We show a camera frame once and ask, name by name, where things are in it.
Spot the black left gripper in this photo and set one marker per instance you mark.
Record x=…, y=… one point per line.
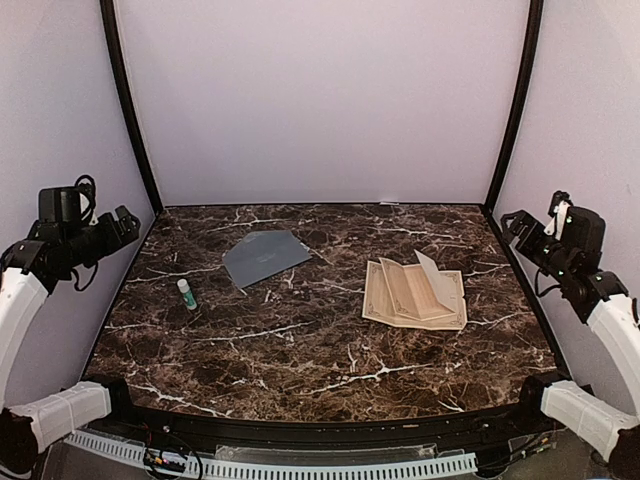
x=115, y=238

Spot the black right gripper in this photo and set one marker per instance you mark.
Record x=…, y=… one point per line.
x=524, y=219

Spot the beige lined letter paper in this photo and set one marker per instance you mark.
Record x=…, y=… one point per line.
x=423, y=293

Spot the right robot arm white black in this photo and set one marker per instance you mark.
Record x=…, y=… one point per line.
x=569, y=249

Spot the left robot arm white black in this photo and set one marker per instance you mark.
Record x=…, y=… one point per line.
x=67, y=235

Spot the beige letter sheet on table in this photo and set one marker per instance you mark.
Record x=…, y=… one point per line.
x=377, y=303

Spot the grey paper envelope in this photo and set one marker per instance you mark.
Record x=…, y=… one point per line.
x=263, y=254

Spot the green white glue stick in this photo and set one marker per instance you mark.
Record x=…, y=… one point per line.
x=187, y=294

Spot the black left frame post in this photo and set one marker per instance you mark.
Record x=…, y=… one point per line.
x=128, y=109

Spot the black frame post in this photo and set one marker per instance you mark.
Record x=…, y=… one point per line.
x=521, y=89
x=128, y=109

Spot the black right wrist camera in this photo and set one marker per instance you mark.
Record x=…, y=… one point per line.
x=575, y=227

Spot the black right frame post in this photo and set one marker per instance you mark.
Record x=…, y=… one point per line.
x=521, y=89

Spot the white slotted cable duct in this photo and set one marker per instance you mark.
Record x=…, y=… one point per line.
x=203, y=466

